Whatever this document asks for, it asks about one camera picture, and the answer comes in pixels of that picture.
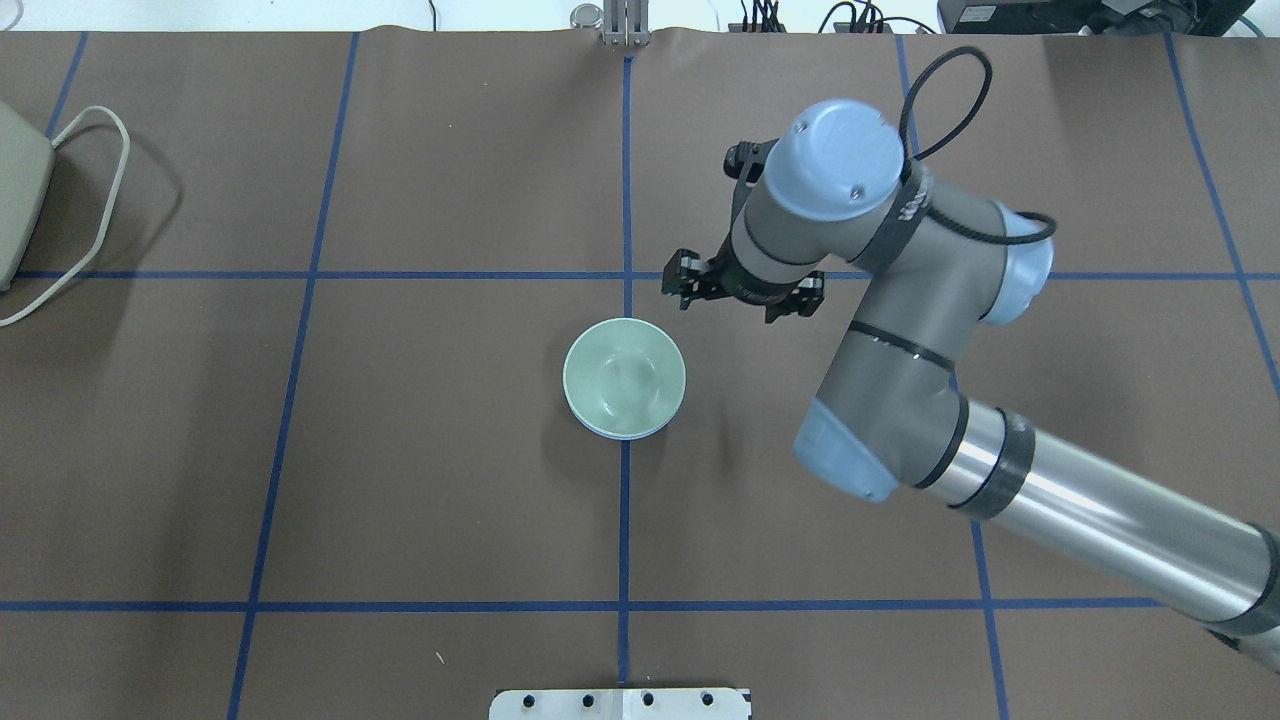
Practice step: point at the green bowl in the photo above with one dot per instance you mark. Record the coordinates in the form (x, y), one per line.
(624, 372)

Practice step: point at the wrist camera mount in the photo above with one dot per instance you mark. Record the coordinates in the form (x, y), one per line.
(744, 162)

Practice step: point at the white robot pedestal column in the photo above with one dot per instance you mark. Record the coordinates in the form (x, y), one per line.
(624, 703)

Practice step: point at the cream silver toaster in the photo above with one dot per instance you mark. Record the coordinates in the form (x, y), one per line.
(27, 157)

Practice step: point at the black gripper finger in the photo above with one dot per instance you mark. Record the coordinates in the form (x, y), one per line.
(686, 276)
(802, 300)

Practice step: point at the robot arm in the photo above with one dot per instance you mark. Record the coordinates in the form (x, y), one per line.
(841, 184)

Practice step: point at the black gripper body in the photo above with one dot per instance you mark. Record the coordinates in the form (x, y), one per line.
(692, 281)

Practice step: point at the blue bowl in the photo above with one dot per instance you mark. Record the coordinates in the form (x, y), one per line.
(624, 434)

